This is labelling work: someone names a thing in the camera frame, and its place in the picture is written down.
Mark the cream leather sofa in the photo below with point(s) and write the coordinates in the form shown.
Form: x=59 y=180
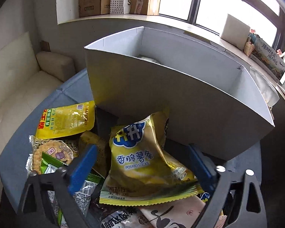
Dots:
x=26 y=79

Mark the pink illustrated snack bag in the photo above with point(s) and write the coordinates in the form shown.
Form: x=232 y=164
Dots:
x=179 y=213

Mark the black white snack packet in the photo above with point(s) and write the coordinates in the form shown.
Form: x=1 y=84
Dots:
x=119 y=216

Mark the grey storage box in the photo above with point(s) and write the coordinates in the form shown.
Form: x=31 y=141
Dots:
x=213 y=100

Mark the printed landscape gift box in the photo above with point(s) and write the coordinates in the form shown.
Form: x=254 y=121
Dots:
x=265 y=56

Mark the yellow potato sticks bag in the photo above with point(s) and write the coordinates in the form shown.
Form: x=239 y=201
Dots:
x=142 y=173

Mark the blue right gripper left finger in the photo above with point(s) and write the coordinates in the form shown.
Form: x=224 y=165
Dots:
x=80 y=168

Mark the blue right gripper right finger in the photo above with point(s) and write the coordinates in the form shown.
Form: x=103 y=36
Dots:
x=203 y=168

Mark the small open cardboard box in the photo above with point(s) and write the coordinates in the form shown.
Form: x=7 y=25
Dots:
x=145 y=7

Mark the white square box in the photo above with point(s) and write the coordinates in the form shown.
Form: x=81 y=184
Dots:
x=235 y=32

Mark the yellow green bean snack packet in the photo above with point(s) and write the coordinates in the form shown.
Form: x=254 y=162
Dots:
x=66 y=121

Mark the round cookie clear packet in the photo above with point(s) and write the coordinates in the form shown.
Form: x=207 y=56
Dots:
x=61 y=149

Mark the green white wafer packet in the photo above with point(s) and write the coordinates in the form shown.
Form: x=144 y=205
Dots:
x=50 y=164

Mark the tissue pack in plastic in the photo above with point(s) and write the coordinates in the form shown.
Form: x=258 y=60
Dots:
x=266 y=88

